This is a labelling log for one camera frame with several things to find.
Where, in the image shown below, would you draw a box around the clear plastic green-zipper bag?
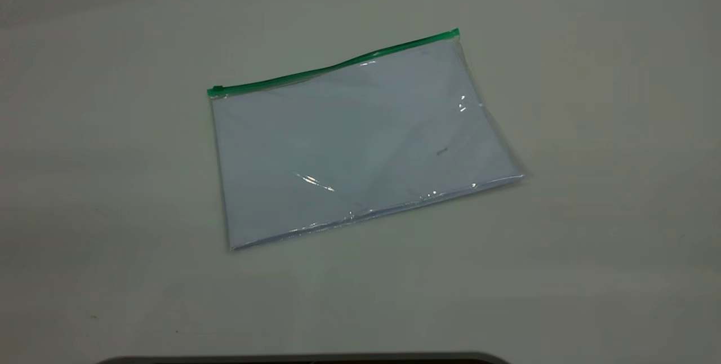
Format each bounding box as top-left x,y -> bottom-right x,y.
207,28 -> 526,252

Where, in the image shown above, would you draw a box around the white paper sheets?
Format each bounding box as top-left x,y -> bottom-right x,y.
213,43 -> 523,249

